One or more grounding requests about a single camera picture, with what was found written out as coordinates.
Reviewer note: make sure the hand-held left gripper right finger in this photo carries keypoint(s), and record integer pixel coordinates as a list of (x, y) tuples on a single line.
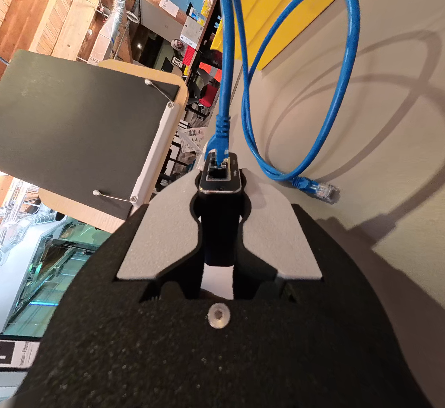
[(278, 234)]

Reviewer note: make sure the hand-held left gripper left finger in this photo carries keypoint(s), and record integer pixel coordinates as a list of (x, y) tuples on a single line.
[(163, 227)]

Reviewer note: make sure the black ethernet port adapter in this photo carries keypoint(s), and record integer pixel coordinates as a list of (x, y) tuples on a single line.
[(220, 213)]

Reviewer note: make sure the red chair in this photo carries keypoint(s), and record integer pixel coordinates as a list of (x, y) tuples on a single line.
[(208, 95)]

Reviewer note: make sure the black board on white stand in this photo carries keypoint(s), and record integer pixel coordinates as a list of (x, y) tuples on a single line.
[(69, 119)]

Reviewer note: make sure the orange traffic cone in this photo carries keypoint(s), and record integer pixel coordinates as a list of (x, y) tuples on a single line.
[(210, 71)]

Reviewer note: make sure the white printed tag sign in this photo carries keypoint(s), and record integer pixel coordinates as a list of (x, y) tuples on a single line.
[(21, 356)]

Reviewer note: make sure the silver corrugated ventilation duct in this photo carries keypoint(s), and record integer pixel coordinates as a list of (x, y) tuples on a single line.
[(27, 231), (114, 15)]

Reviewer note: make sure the white wall poster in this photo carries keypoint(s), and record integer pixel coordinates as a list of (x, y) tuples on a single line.
[(193, 31)]

